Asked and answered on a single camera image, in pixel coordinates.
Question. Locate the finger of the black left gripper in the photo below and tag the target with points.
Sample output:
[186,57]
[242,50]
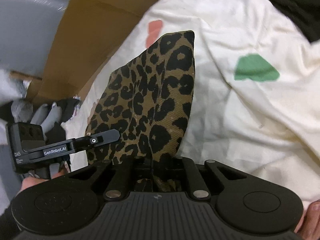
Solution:
[95,140]

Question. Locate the white printed cloth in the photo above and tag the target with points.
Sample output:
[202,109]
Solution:
[256,97]

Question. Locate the person's right hand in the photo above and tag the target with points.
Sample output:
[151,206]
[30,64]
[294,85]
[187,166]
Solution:
[309,224]

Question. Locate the leopard print garment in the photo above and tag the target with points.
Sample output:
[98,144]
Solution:
[148,101]

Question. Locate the person's left hand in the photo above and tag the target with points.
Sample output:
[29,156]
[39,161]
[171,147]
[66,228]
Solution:
[31,181]

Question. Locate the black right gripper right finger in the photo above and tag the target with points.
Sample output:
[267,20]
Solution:
[197,189]

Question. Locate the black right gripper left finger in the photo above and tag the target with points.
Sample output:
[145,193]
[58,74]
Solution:
[123,181]

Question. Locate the brown cardboard box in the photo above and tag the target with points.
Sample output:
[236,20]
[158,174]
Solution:
[88,35]

